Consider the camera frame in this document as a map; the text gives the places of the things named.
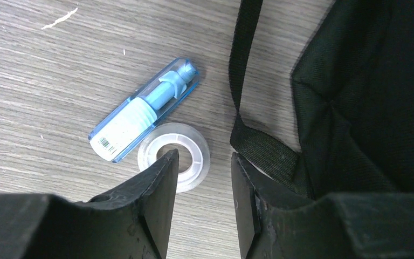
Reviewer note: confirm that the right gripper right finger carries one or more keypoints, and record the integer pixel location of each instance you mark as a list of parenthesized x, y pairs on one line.
[(274, 222)]

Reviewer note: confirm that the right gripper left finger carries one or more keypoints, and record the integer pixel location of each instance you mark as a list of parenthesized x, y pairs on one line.
[(131, 220)]

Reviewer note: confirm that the blue correction tape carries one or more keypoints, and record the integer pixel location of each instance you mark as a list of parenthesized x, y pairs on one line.
[(135, 118)]

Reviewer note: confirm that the black backpack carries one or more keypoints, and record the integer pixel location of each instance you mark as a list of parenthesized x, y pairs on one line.
[(353, 93)]

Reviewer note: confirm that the clear tape roll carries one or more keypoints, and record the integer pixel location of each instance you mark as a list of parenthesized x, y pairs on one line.
[(189, 138)]

